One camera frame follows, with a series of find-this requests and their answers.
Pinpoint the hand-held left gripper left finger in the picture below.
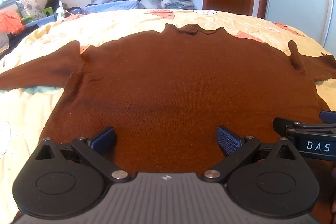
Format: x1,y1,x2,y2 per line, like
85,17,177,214
34,126,132,184

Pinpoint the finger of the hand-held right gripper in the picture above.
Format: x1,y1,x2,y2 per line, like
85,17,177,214
272,116,336,136
319,111,336,123

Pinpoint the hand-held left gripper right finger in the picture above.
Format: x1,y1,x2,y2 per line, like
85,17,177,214
201,126,301,184

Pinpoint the brown knit sweater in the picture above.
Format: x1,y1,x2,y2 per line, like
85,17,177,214
0,23,336,180

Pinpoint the yellow floral bedsheet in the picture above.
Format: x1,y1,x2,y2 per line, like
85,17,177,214
0,7,336,224

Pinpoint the blue quilted blanket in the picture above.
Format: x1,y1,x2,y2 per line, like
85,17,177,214
85,0,146,14

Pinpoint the white plastic bag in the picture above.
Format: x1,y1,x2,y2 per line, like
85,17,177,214
54,1,71,21

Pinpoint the dark cloth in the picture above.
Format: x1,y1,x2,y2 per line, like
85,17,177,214
0,25,40,59

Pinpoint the dark fuzzy bundle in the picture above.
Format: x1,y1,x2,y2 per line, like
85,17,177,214
45,0,63,13

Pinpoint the orange cloth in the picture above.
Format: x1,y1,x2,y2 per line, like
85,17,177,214
0,11,25,33

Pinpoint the floral pillow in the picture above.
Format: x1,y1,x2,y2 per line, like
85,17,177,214
16,0,44,21

